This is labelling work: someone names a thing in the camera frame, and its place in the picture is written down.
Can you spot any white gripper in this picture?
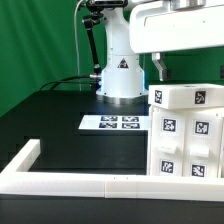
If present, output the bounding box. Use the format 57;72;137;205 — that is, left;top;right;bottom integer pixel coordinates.
130;0;224;81

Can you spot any white cabinet top block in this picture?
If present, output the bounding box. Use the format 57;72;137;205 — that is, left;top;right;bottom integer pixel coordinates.
148;83;224;109

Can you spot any white cable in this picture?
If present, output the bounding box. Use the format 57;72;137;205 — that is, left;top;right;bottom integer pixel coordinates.
73;0;87;92

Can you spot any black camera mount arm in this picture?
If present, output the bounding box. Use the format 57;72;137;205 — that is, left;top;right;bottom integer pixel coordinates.
82;0;102;91

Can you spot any white cabinet door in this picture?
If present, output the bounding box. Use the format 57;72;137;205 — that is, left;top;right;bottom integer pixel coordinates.
183;112;223;178
153;110;186;176

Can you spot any white cabinet body box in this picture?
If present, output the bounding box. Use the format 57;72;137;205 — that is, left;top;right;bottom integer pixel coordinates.
147;106;224;178

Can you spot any white marker base plate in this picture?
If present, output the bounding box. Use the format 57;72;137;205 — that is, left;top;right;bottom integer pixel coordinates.
79;115;148;131

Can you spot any white U-shaped fence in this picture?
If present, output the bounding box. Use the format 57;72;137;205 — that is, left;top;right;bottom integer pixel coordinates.
0;139;224;202

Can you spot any black cable bundle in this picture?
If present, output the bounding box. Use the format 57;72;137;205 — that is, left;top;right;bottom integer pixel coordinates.
39;75;101;92

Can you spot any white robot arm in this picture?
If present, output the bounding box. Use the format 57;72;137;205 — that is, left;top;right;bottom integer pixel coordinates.
86;0;224;104

